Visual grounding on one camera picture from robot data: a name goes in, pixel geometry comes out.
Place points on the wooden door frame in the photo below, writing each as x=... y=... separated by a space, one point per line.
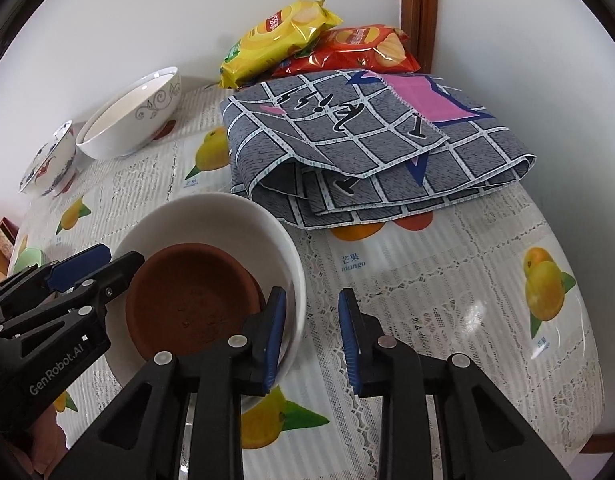
x=420 y=10

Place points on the yellow chips bag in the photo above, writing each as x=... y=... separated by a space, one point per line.
x=272 y=35

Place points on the grey checked cloth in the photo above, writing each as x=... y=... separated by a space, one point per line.
x=377 y=150

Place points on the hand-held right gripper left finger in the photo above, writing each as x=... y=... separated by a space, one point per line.
x=275 y=340

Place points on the white deep plate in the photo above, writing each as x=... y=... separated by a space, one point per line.
x=247 y=230

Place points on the brown plate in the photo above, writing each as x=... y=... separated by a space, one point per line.
x=187 y=300

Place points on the red chips bag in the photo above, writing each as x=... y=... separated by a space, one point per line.
x=357 y=47

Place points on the white bowl grey scroll pattern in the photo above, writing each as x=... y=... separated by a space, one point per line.
x=137 y=125

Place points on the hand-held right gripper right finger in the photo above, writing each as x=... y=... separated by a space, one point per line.
x=347 y=340

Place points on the fruit print lace tablecloth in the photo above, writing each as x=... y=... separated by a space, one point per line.
x=437 y=285

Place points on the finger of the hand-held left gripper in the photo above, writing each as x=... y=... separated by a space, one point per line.
x=112 y=280
x=77 y=265

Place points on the light green dish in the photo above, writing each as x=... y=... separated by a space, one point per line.
x=30 y=260

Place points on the blue crane pattern bowl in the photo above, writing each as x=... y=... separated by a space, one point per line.
x=52 y=165

